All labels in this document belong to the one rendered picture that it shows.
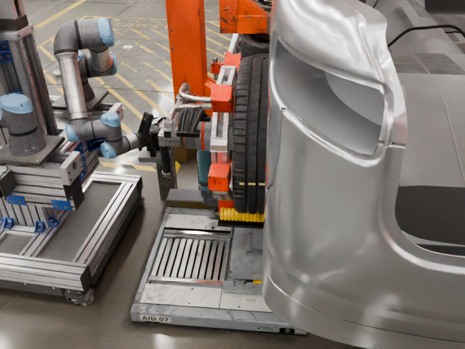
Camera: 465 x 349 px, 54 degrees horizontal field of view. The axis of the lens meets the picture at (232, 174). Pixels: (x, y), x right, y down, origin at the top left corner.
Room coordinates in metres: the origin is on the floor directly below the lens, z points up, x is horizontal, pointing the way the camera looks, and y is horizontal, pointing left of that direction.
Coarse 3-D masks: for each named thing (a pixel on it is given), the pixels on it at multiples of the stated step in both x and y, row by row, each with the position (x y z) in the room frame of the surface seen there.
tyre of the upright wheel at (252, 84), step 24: (240, 72) 1.65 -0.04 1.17; (264, 72) 1.64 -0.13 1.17; (240, 96) 1.54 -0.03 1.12; (264, 96) 1.53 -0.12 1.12; (240, 120) 1.47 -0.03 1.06; (264, 120) 1.46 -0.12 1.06; (240, 144) 1.42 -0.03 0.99; (264, 144) 1.41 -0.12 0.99; (240, 168) 1.40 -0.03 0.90; (264, 168) 1.38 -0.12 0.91; (240, 192) 1.40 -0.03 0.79
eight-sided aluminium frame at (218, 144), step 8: (224, 72) 1.78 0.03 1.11; (232, 72) 1.77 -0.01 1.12; (224, 80) 1.86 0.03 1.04; (232, 80) 1.70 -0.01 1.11; (232, 88) 1.70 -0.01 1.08; (216, 112) 1.55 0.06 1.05; (216, 120) 1.53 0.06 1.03; (224, 120) 1.52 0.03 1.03; (216, 128) 1.51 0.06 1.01; (224, 128) 1.50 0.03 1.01; (216, 136) 1.49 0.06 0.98; (224, 136) 1.48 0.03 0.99; (216, 144) 1.46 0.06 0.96; (224, 144) 1.46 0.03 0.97; (216, 152) 1.47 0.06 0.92; (224, 152) 1.46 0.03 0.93; (216, 160) 1.47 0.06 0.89; (224, 160) 1.46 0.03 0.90; (216, 192) 1.46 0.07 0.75; (224, 192) 1.46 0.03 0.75; (224, 200) 1.61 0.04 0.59
